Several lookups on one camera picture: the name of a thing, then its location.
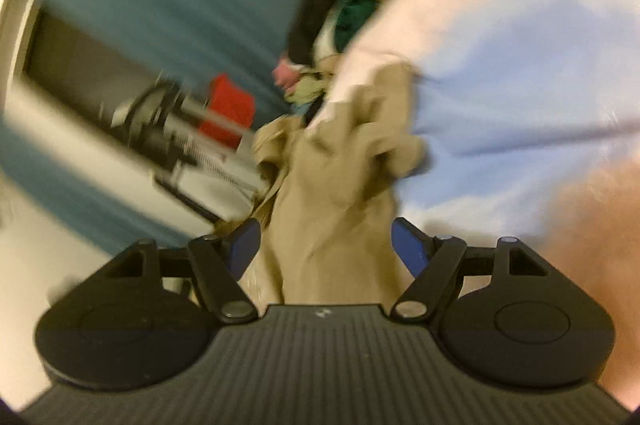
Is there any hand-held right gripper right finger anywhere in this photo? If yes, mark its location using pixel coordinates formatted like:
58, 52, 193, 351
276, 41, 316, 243
391, 217, 551, 320

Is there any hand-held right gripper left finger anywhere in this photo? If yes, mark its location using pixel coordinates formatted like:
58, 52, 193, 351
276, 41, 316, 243
102, 218, 262, 323

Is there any beige garment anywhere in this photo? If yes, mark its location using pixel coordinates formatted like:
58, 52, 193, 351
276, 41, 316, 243
250, 62, 428, 306

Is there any white and black chair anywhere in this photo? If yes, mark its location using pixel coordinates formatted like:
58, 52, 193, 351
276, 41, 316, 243
152, 157, 266, 226

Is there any red box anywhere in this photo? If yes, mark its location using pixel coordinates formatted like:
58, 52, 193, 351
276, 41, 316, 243
197, 74, 257, 140

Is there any pale yellow cloth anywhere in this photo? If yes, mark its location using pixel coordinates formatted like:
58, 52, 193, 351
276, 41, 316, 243
284, 77, 326, 103

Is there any pink garment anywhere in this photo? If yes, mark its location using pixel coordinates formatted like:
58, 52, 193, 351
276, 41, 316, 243
272, 55, 306, 88

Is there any pastel bed blanket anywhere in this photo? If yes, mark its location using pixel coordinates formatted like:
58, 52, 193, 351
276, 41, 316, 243
302, 0, 640, 406

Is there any green garment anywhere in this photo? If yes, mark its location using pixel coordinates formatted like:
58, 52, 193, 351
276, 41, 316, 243
334, 0, 386, 50

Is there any black garment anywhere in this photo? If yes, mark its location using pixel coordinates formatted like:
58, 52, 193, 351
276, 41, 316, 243
286, 0, 416, 66

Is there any dark window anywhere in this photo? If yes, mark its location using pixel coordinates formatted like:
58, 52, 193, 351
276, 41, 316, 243
22, 7, 211, 126

